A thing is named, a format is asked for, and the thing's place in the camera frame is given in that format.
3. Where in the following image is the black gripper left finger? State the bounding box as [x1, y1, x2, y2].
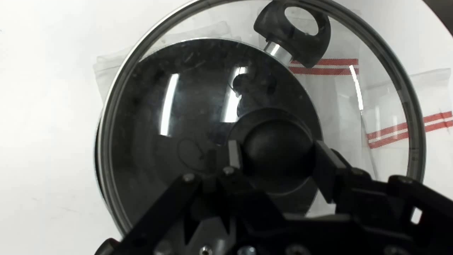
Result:
[217, 139, 287, 221]

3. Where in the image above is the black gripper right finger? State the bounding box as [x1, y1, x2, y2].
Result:
[312, 139, 377, 218]

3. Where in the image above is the glass lid with black knob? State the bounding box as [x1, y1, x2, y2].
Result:
[95, 0, 428, 238]

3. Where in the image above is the clear zip bag red stripe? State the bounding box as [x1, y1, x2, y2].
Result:
[360, 67, 453, 181]
[282, 45, 375, 177]

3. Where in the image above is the black pot with loop handles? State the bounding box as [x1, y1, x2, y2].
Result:
[112, 0, 334, 220]

